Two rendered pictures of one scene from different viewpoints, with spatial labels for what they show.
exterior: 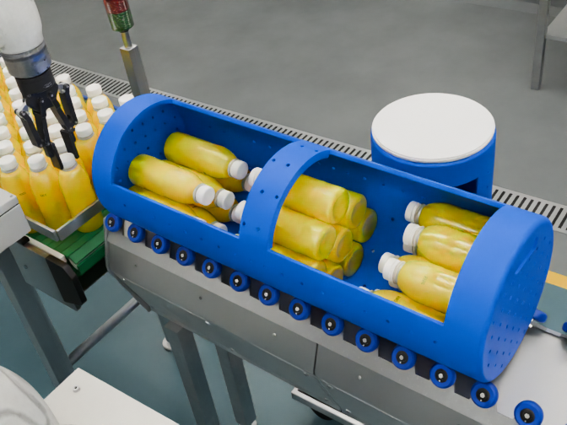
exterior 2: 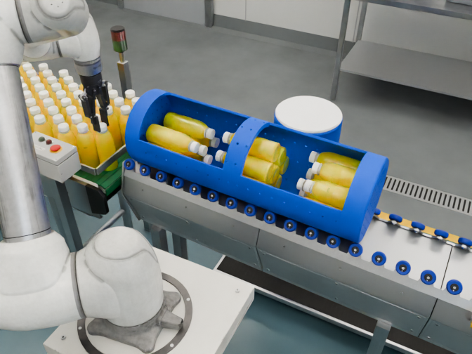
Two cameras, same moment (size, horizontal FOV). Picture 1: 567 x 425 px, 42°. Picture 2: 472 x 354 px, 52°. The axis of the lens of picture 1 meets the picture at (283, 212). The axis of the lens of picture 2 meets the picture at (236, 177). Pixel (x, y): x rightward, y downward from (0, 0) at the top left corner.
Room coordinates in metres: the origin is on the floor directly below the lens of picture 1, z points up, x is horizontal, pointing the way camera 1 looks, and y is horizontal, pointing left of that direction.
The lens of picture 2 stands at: (-0.18, 0.34, 2.12)
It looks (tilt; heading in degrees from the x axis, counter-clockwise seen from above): 40 degrees down; 346
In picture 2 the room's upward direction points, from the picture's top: straight up
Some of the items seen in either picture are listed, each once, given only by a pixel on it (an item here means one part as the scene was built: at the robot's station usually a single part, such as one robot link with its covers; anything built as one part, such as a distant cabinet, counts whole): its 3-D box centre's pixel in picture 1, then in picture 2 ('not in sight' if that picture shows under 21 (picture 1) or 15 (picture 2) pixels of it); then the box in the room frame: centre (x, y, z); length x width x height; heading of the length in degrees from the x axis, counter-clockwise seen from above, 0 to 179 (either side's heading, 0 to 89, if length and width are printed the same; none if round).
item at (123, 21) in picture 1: (120, 18); (119, 43); (1.93, 0.35, 1.18); 0.06 x 0.06 x 0.05
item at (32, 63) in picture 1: (26, 57); (88, 64); (1.42, 0.47, 1.35); 0.09 x 0.09 x 0.06
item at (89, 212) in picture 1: (122, 186); (130, 144); (1.46, 0.37, 0.96); 0.40 x 0.01 x 0.03; 138
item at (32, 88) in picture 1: (39, 88); (92, 83); (1.42, 0.47, 1.27); 0.08 x 0.07 x 0.09; 138
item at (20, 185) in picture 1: (22, 196); (69, 148); (1.45, 0.61, 0.99); 0.07 x 0.07 x 0.19
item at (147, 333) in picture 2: not in sight; (140, 309); (0.57, 0.40, 1.08); 0.22 x 0.18 x 0.06; 56
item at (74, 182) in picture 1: (79, 194); (105, 147); (1.42, 0.47, 0.99); 0.07 x 0.07 x 0.19
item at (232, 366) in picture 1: (231, 363); (180, 253); (1.41, 0.22, 0.31); 0.06 x 0.06 x 0.63; 48
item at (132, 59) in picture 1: (171, 199); (137, 156); (1.93, 0.35, 0.55); 0.04 x 0.04 x 1.10; 48
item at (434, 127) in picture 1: (432, 126); (308, 113); (1.41, -0.37, 1.03); 0.28 x 0.28 x 0.01
